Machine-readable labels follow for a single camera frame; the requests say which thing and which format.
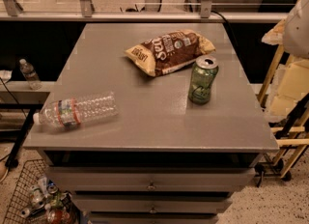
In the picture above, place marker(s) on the green soda can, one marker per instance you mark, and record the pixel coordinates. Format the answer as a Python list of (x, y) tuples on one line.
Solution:
[(204, 71)]

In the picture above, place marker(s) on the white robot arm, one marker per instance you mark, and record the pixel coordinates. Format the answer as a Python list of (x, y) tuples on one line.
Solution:
[(296, 31)]

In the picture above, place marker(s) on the grey drawer cabinet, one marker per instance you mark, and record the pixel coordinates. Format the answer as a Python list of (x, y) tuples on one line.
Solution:
[(162, 159)]

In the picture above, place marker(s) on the brown chip bag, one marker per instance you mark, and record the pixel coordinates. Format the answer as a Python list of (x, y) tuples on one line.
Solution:
[(169, 52)]

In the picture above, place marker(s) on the clear plastic bottle lying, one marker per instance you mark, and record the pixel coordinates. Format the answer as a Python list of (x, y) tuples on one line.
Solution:
[(71, 112)]

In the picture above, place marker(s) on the small upright water bottle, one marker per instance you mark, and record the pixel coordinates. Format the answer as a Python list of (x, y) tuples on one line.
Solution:
[(30, 74)]

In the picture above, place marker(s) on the grey side shelf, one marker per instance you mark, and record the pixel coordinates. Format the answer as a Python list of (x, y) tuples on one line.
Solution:
[(17, 96)]

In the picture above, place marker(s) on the metal railing beam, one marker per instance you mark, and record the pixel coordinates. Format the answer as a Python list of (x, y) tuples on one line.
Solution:
[(141, 16)]

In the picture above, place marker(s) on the wire basket with trash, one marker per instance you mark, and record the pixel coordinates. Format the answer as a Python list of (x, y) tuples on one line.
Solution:
[(38, 200)]

